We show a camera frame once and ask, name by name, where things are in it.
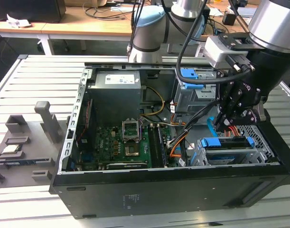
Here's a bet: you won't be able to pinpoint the grey metal drive cage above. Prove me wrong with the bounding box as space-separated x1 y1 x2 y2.
174 68 218 114

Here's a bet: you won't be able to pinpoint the orange looped wire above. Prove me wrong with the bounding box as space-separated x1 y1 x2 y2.
169 139 184 159

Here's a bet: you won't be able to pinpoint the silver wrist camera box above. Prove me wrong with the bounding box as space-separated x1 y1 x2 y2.
204 35 253 69

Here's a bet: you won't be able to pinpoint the hard disk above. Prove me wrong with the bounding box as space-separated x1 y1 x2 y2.
200 136 255 165

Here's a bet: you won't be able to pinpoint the black PC case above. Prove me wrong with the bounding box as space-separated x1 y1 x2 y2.
48 61 290 220

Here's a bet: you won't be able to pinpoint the thick black camera cable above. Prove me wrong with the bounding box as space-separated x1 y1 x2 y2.
177 0 257 84

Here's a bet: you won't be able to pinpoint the black graphics card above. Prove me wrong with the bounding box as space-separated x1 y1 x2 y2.
105 161 150 170

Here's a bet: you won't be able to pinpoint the silver CPU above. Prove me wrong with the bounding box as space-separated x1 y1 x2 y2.
1 143 23 155

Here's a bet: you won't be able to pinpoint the black wire bundle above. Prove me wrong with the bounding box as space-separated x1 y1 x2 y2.
167 102 221 148

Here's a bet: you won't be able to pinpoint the black monitor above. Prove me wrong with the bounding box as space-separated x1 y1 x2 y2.
0 0 66 24

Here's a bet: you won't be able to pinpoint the crumpled white paper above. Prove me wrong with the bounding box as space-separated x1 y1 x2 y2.
6 13 32 29

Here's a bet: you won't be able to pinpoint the black RAM slot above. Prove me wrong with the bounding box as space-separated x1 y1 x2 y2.
158 125 168 167
148 125 159 167

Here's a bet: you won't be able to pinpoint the yellow black power wires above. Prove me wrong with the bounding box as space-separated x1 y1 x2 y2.
139 86 166 117

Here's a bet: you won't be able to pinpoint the small black box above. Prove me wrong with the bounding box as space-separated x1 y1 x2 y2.
222 11 237 26

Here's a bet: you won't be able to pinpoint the green motherboard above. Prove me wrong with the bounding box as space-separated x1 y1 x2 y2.
73 123 174 171

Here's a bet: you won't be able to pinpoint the wooden desk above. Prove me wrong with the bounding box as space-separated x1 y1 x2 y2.
0 6 136 56

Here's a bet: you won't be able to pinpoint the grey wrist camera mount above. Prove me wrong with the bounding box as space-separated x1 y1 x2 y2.
257 102 270 122

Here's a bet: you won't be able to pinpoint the grey power supply unit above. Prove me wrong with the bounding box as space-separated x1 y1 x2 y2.
86 70 143 121

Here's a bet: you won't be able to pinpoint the square chipset heatsink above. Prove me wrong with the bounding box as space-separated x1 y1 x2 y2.
125 144 141 157

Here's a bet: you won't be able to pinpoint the socket cover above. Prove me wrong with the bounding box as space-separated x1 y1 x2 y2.
121 119 141 143

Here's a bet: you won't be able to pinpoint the blue disk wire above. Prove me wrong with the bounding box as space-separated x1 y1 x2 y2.
206 117 218 139

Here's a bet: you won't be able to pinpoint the blue plastic drive latch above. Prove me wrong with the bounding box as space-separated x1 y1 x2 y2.
179 68 205 90

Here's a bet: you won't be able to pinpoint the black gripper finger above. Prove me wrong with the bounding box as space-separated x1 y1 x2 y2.
214 80 243 133
226 108 262 126

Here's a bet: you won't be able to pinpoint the grey parts rack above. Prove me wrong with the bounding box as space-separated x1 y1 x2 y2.
0 101 65 188

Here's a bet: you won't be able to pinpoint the metal disk bay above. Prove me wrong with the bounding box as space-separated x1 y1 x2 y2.
189 124 278 167

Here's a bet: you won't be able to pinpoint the orange red disk power wire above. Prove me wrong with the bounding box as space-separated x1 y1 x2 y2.
220 124 246 141

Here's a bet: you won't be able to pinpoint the RAM stick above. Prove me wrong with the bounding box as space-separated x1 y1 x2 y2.
3 161 37 167

